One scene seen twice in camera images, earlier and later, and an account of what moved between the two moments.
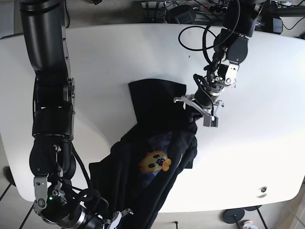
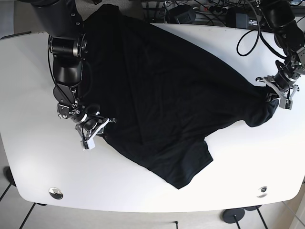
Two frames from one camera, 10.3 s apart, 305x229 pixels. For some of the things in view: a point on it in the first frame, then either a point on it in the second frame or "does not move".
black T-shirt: [135, 177] to [162, 97]
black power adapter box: [181, 14] does not move
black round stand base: [233, 215] does not move
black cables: [198, 26] to [213, 8]
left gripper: [111, 223] to [86, 135]
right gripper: [209, 112] to [270, 80]
